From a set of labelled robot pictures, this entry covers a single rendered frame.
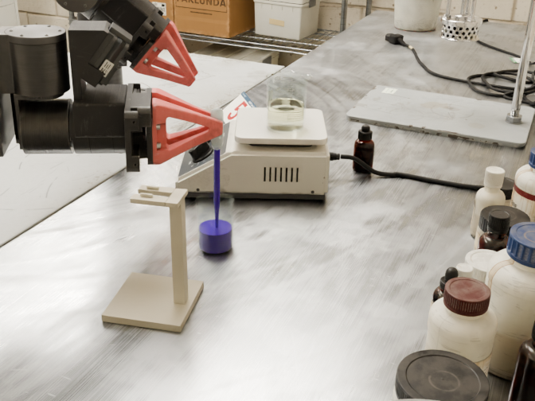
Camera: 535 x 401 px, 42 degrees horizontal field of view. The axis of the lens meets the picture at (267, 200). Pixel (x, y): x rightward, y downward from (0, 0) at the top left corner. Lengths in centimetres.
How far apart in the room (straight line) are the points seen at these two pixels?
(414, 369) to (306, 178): 42
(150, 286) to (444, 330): 31
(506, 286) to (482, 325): 5
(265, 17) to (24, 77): 259
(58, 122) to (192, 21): 260
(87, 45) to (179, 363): 31
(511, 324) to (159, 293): 34
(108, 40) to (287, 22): 253
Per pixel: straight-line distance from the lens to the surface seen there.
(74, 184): 99
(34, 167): 106
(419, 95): 135
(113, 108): 71
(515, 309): 62
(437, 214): 92
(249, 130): 91
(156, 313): 70
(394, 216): 90
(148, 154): 73
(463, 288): 59
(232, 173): 90
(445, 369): 55
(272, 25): 325
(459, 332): 58
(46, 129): 73
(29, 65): 71
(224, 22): 322
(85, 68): 71
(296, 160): 89
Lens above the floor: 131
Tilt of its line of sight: 26 degrees down
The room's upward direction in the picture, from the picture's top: 1 degrees clockwise
